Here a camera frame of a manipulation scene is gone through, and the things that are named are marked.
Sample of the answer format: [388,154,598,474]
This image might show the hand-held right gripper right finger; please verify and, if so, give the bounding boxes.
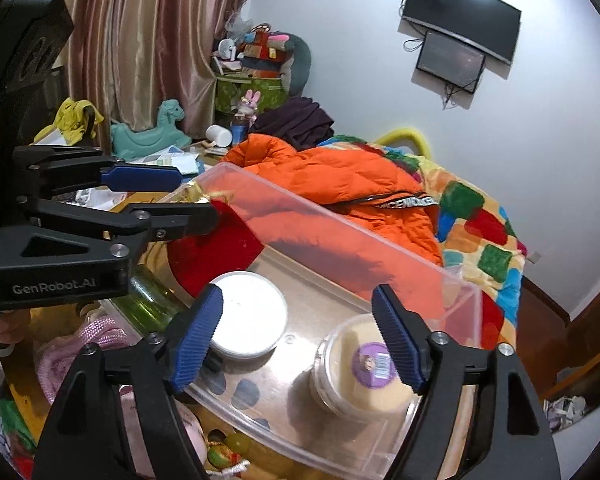
[371,284,561,480]

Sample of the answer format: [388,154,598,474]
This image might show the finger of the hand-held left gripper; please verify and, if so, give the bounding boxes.
[0,197,225,273]
[12,144,183,196]

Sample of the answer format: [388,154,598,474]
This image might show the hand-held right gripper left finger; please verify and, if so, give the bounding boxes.
[32,282,225,480]

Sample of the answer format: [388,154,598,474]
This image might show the red cloth item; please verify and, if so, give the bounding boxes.
[167,200,265,298]

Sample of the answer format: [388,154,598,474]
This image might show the clear tub purple label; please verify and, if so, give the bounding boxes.
[307,312,423,417]

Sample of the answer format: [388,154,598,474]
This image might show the white round lidded container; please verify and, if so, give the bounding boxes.
[207,271,289,359]

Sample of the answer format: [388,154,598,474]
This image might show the green glass bottle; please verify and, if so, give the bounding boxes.
[112,265,191,333]

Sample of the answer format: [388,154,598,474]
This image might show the pink rope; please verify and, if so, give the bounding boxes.
[36,317,140,406]

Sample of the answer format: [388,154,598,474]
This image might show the clear plastic storage box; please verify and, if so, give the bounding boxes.
[157,162,483,478]

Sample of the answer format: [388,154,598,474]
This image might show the wooden desktop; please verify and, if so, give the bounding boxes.
[0,150,481,480]

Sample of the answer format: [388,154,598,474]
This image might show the person's left hand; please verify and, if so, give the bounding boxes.
[0,309,33,348]

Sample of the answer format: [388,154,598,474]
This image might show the teal rocking horse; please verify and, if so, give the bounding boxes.
[110,99,193,158]

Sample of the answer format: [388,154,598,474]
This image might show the white papers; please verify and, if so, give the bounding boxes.
[130,145,201,176]

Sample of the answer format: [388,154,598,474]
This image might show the black chair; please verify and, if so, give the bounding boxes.
[77,105,99,143]

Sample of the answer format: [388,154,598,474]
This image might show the white mug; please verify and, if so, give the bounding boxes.
[206,125,233,148]

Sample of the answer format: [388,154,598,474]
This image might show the yellow cloth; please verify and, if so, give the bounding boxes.
[32,97,105,146]

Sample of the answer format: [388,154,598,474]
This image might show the green red bead ornament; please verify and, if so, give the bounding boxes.
[206,430,255,478]

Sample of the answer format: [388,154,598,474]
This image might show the colourful patchwork blanket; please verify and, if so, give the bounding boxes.
[325,135,528,351]

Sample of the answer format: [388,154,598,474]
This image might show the green storage box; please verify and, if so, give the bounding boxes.
[215,75,285,116]

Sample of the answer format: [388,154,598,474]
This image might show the pink bunny toy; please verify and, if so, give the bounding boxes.
[237,89,261,116]

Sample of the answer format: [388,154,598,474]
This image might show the striped pink curtain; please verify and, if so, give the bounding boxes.
[14,0,265,141]

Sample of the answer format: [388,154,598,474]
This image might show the dark purple cloth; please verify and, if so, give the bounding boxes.
[252,96,335,151]

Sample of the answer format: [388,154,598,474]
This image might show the pile of plastic bags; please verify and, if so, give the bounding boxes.
[0,385,36,480]

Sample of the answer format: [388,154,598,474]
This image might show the orange puffer jacket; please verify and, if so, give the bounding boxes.
[220,132,445,268]

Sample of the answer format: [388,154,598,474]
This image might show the pile of colourful toys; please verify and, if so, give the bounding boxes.
[211,22,293,81]

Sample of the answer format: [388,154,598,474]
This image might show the grey cushion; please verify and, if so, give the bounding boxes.
[280,32,313,98]

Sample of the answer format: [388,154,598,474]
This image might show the yellow foam ring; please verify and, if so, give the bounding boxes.
[375,127,433,161]

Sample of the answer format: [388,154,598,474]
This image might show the small black wall monitor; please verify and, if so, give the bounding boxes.
[416,30,487,95]

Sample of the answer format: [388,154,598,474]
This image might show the black wall television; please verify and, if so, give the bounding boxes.
[399,0,523,66]

